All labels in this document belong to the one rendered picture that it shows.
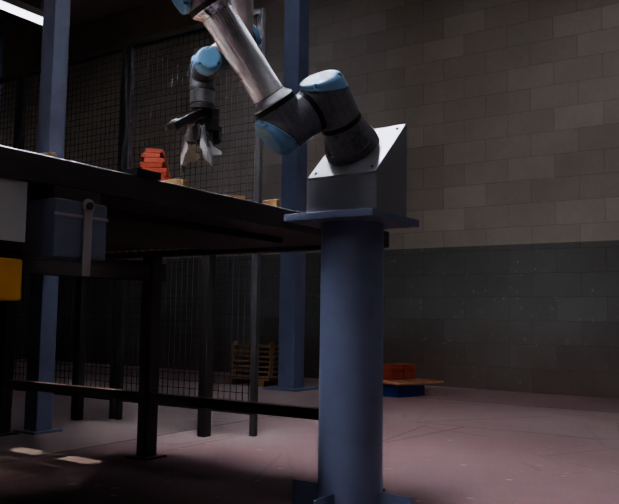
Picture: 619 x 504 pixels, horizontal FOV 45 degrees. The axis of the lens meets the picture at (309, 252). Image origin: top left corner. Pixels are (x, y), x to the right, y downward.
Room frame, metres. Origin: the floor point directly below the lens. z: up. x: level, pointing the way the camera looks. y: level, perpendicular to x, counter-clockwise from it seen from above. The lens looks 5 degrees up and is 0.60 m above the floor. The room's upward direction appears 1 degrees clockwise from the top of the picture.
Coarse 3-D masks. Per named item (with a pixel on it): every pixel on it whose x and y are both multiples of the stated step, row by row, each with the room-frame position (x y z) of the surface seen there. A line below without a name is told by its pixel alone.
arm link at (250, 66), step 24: (192, 0) 1.75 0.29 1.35; (216, 0) 1.75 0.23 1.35; (216, 24) 1.78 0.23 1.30; (240, 24) 1.80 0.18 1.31; (240, 48) 1.80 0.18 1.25; (240, 72) 1.83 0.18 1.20; (264, 72) 1.83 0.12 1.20; (264, 96) 1.84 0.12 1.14; (288, 96) 1.85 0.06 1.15; (264, 120) 1.86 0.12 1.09; (288, 120) 1.85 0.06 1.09; (312, 120) 1.87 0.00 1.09; (288, 144) 1.87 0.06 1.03
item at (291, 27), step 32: (288, 0) 6.34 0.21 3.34; (288, 32) 6.34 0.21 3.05; (288, 64) 6.33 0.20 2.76; (288, 160) 6.32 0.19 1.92; (288, 192) 6.32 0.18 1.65; (288, 256) 6.31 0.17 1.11; (288, 288) 6.31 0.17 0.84; (288, 320) 6.31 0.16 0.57; (288, 352) 6.30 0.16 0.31; (288, 384) 6.30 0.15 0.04
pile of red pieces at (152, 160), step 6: (150, 150) 2.93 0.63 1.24; (156, 150) 2.94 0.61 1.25; (162, 150) 2.94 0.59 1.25; (144, 156) 2.93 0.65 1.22; (150, 156) 2.93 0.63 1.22; (156, 156) 2.94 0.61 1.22; (162, 156) 3.00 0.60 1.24; (144, 162) 2.93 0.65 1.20; (150, 162) 2.93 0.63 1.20; (156, 162) 2.93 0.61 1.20; (162, 162) 2.94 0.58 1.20; (144, 168) 2.93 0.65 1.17; (150, 168) 2.93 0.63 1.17; (156, 168) 2.93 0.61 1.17; (162, 168) 2.93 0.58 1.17; (162, 174) 2.93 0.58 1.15; (168, 174) 3.01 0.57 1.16; (162, 180) 2.93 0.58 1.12
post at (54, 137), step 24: (48, 0) 3.86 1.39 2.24; (48, 24) 3.85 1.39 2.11; (48, 48) 3.85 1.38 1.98; (48, 72) 3.84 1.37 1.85; (48, 96) 3.84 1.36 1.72; (48, 120) 3.83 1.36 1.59; (48, 144) 3.83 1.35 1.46; (48, 288) 3.85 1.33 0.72; (48, 312) 3.86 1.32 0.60; (48, 336) 3.87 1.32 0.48; (48, 360) 3.87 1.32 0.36; (48, 408) 3.88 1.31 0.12; (24, 432) 3.82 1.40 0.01; (48, 432) 3.85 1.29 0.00
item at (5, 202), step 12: (0, 180) 1.42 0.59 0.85; (12, 180) 1.45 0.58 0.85; (0, 192) 1.43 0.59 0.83; (12, 192) 1.45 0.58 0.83; (24, 192) 1.47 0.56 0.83; (0, 204) 1.43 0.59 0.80; (12, 204) 1.45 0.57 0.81; (24, 204) 1.47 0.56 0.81; (0, 216) 1.43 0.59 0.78; (12, 216) 1.45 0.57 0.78; (24, 216) 1.47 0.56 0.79; (0, 228) 1.43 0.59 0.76; (12, 228) 1.45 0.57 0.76; (24, 228) 1.47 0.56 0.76; (12, 240) 1.45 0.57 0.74; (24, 240) 1.47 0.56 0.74
